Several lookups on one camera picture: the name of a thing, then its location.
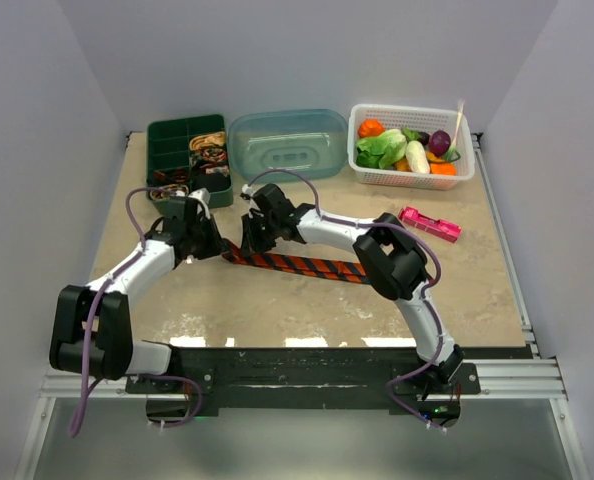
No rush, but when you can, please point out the rolled floral tie front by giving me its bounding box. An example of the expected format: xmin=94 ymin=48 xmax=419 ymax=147
xmin=148 ymin=184 xmax=189 ymax=202

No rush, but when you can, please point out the teal translucent plastic tub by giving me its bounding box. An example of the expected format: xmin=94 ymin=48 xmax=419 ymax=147
xmin=227 ymin=109 xmax=348 ymax=182

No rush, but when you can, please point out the pink rectangular box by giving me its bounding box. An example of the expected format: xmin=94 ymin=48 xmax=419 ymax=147
xmin=398 ymin=206 xmax=462 ymax=243

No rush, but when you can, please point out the rolled red brown tie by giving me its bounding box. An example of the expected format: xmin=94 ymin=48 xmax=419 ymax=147
xmin=153 ymin=168 xmax=191 ymax=185

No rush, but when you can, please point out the orange navy striped tie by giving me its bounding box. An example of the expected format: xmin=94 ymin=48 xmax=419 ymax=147
xmin=222 ymin=241 xmax=370 ymax=285

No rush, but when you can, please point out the white toy radish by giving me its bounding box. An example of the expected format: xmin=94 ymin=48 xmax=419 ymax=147
xmin=405 ymin=140 xmax=430 ymax=174

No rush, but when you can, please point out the green toy lettuce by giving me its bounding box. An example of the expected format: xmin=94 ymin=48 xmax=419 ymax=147
xmin=356 ymin=129 xmax=408 ymax=170

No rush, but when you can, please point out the orange toy carrot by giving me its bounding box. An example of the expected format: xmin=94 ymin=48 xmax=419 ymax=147
xmin=430 ymin=162 xmax=457 ymax=176

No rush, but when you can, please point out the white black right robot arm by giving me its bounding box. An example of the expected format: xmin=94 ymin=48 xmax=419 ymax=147
xmin=240 ymin=184 xmax=464 ymax=393

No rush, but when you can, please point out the dark purple toy eggplant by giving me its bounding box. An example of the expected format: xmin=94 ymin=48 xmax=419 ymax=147
xmin=412 ymin=131 xmax=430 ymax=146

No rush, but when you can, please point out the aluminium frame rail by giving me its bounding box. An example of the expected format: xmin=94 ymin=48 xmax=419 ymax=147
xmin=15 ymin=347 xmax=589 ymax=479

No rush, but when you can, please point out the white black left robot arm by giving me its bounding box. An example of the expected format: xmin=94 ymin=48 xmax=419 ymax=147
xmin=49 ymin=189 xmax=225 ymax=392

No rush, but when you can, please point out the white perforated plastic basket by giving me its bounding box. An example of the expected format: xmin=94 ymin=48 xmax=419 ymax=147
xmin=347 ymin=100 xmax=475 ymax=191

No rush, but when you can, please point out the yellow toy pepper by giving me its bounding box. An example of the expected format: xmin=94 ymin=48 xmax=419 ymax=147
xmin=395 ymin=157 xmax=411 ymax=172

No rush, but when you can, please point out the purple toy onion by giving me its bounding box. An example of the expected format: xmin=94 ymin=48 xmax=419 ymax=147
xmin=428 ymin=130 xmax=451 ymax=157

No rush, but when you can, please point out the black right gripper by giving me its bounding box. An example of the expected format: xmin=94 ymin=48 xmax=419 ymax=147
xmin=240 ymin=212 xmax=280 ymax=259

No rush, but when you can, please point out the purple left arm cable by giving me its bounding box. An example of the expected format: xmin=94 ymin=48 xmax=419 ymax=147
xmin=67 ymin=185 xmax=188 ymax=438

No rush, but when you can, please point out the rolled dark patterned tie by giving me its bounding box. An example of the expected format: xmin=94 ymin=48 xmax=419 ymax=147
xmin=190 ymin=152 xmax=228 ymax=174

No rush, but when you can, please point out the green compartment organizer box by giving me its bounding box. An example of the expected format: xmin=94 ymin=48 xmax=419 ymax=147
xmin=146 ymin=114 xmax=233 ymax=209

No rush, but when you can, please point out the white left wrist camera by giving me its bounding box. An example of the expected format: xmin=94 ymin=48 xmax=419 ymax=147
xmin=189 ymin=188 xmax=211 ymax=208

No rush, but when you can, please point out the rolled patterned tie top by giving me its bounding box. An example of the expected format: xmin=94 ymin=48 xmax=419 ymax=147
xmin=189 ymin=131 xmax=226 ymax=151

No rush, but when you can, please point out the orange toy pumpkin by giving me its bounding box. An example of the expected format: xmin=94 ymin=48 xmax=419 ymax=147
xmin=357 ymin=119 xmax=385 ymax=138

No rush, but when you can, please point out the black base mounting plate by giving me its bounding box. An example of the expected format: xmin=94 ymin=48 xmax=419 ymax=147
xmin=126 ymin=347 xmax=481 ymax=427

